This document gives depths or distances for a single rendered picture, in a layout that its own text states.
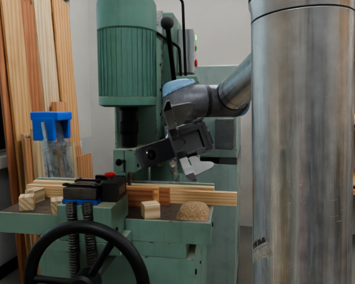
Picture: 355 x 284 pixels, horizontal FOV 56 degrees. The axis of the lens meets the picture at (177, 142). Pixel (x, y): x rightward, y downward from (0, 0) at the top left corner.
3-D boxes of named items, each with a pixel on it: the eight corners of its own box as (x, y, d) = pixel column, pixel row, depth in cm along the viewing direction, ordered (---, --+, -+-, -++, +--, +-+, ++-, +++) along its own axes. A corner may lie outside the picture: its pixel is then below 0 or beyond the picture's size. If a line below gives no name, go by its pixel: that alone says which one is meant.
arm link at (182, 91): (196, 84, 98) (199, 127, 97) (158, 84, 95) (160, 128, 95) (207, 76, 89) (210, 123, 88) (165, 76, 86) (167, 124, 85)
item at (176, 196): (26, 196, 110) (26, 185, 110) (30, 195, 112) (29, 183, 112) (236, 206, 100) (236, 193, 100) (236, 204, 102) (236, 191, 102)
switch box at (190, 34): (177, 72, 126) (177, 29, 124) (181, 75, 136) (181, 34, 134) (193, 72, 125) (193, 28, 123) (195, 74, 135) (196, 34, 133)
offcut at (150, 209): (156, 213, 94) (156, 200, 93) (160, 217, 90) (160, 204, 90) (141, 214, 92) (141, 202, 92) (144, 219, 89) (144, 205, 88)
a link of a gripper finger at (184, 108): (187, 82, 62) (194, 115, 69) (157, 92, 62) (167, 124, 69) (192, 93, 60) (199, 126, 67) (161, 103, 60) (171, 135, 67)
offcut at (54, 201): (50, 209, 97) (50, 197, 96) (63, 208, 98) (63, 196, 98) (51, 214, 93) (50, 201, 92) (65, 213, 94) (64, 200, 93)
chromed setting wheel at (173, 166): (167, 178, 110) (167, 141, 109) (173, 171, 123) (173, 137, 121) (176, 179, 110) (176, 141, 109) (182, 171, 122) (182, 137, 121)
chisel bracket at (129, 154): (112, 177, 101) (112, 149, 100) (127, 168, 114) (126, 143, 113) (137, 178, 100) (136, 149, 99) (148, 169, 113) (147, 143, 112)
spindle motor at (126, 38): (89, 107, 95) (85, -8, 92) (110, 106, 113) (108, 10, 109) (149, 107, 93) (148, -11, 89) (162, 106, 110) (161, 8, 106)
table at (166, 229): (-27, 246, 86) (-29, 223, 86) (39, 209, 116) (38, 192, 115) (209, 262, 77) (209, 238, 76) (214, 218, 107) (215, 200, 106)
